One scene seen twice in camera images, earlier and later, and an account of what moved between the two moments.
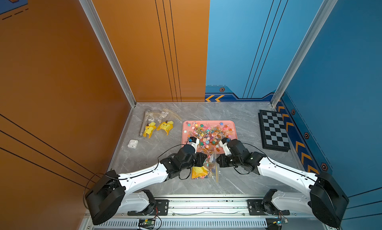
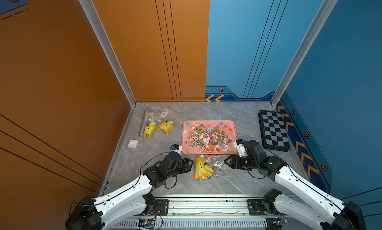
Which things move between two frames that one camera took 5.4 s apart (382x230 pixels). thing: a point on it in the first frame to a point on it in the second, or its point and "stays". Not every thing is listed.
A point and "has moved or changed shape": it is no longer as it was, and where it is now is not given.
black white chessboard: [273, 131] stays
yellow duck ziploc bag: [209, 170] has moved or changed shape
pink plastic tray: [210, 133] stays
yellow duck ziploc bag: [166, 119] stays
